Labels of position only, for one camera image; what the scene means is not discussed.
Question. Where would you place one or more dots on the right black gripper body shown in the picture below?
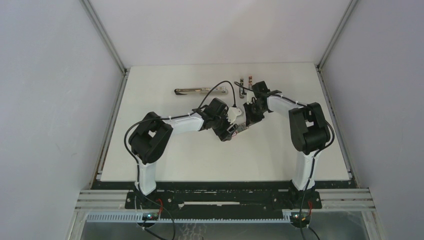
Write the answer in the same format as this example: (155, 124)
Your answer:
(254, 114)

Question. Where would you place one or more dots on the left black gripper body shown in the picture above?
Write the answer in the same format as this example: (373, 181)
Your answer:
(221, 124)

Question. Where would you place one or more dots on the red white staple box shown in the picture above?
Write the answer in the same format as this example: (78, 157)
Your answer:
(242, 127)

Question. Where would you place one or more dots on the small brown stapler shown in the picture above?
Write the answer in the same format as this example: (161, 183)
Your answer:
(242, 91)

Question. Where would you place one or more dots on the black and beige stapler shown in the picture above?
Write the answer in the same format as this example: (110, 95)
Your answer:
(202, 91)

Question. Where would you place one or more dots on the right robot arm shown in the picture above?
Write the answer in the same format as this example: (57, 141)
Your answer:
(310, 132)

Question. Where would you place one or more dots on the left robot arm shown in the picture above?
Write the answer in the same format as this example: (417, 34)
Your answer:
(147, 139)

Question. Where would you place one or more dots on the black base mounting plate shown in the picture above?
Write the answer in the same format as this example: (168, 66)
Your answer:
(246, 200)

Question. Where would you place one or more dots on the right green circuit board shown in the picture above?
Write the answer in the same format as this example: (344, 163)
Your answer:
(300, 221)

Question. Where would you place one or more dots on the green circuit board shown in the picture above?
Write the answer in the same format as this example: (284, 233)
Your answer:
(300, 221)
(150, 217)

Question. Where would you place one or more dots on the left green circuit board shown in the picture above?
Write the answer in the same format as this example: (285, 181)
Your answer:
(150, 217)

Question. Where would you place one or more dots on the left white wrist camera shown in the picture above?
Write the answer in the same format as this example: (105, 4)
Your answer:
(233, 113)

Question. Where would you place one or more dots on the right corner frame post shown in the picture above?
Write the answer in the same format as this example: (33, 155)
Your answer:
(336, 34)

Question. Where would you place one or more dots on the corner frame post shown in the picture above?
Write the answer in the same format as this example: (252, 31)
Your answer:
(336, 34)
(106, 39)

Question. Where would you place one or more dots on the aluminium frame rail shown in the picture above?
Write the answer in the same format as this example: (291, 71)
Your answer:
(332, 200)

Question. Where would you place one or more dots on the white slotted cable duct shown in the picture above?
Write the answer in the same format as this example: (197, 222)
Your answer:
(136, 217)

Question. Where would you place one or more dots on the left corner frame post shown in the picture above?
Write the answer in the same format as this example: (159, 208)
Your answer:
(106, 39)

